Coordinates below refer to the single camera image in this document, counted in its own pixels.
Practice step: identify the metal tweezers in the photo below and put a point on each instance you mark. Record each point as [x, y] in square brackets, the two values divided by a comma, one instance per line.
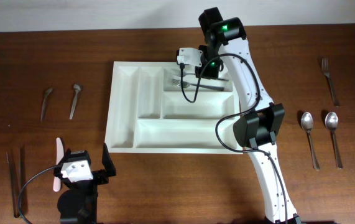
[14, 183]

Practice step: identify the metal tablespoon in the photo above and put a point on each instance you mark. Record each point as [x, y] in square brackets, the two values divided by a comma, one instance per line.
[306, 124]
[331, 123]

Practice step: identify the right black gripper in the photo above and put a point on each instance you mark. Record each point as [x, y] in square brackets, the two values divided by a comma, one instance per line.
[208, 71]

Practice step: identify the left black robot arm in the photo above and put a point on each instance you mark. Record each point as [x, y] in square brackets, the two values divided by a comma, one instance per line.
[78, 204]

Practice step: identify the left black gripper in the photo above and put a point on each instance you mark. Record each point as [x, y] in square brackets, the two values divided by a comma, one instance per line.
[99, 177]

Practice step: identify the left small metal teaspoon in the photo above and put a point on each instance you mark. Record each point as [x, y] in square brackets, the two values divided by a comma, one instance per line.
[44, 103]

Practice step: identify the right small metal teaspoon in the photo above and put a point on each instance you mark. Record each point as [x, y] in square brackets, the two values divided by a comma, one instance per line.
[77, 88]

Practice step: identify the metal fork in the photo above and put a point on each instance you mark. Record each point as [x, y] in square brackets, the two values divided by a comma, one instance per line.
[187, 84]
[178, 73]
[326, 72]

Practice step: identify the small metal teaspoon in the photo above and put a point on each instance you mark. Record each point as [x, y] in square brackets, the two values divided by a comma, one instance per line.
[44, 103]
[77, 88]

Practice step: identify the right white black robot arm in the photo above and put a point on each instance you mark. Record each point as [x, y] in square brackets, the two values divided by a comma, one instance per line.
[259, 120]

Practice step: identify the white plastic cutlery tray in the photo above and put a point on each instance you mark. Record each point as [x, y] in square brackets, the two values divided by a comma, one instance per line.
[147, 114]

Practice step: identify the white plastic knife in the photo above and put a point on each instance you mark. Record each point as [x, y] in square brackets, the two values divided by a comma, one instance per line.
[60, 153]

